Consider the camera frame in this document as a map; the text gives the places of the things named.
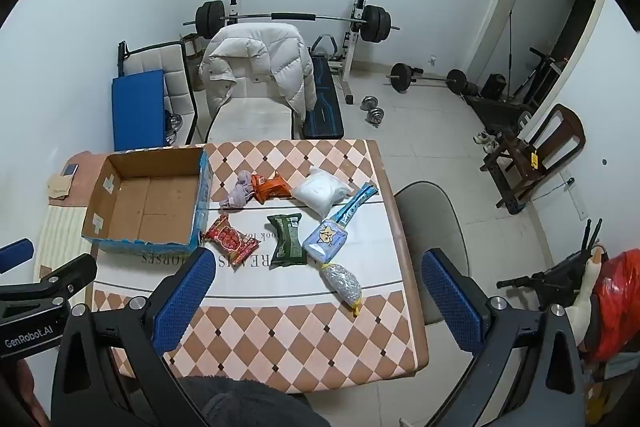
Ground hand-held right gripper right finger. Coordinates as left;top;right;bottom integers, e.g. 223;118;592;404
420;248;587;427

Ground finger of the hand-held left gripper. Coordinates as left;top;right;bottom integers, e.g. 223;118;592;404
35;253;98;304
0;239;35;274

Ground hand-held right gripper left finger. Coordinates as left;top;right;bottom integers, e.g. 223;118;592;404
51;248;217;427

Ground red snack packet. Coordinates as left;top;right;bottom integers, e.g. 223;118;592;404
202;214;260;266

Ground cardboard box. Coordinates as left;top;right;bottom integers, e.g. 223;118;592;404
81;147;214;257

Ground dark green packet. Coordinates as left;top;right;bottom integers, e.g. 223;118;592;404
266;213;308;268

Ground purple cloth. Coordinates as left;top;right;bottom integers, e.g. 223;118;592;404
220;170;257;210

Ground long blue packet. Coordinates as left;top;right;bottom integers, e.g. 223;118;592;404
334;183;377;228

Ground light blue tissue pack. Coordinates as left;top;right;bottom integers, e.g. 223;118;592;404
302;219;350;264

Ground orange snack packet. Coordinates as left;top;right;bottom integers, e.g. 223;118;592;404
251;173;291;206

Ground white soft plastic bag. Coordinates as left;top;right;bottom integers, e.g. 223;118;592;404
291;167;350;218

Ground person's left forearm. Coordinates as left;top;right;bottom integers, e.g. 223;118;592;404
16;358;52;417

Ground cream striped mat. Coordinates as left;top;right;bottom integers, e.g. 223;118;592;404
37;204;97;289

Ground grey plastic chair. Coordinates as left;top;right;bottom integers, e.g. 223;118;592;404
394;182;472;329

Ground beige cloth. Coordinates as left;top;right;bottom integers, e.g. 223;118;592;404
48;174;74;200

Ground pink mat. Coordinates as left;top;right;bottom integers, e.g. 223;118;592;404
47;151;109;208

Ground black folded stand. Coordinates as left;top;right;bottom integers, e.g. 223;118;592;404
496;217;604;309

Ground person's dark fleece clothing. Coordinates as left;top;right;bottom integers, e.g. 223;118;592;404
179;374;332;427

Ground checkered printed tablecloth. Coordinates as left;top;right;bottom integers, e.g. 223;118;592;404
82;138;431;396

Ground white goose toy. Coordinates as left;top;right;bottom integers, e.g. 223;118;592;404
565;246;609;349

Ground pair of white shoes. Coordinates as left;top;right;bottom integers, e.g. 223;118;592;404
473;131;502;154

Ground red plastic bag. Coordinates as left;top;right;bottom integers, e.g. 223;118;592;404
584;249;640;364

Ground chrome weight plates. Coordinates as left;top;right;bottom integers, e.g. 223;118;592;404
163;109;184;148

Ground dark wooden chair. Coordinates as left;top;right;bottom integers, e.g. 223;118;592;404
479;103;587;215

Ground blue folded mat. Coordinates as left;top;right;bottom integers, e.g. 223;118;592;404
111;69;166;152

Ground black speaker box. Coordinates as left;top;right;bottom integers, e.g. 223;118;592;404
480;74;507;100

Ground small barbell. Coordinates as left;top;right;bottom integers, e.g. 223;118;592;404
385;62;469;96

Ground black weight bench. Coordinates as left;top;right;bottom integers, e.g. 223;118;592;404
302;34;347;139

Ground quilted white chair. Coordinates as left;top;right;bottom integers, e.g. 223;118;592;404
117;39;201;146

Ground white puffer jacket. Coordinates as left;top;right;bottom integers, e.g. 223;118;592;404
199;24;315;120

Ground barbell with black plates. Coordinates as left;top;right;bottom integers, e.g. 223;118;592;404
182;0;401;44

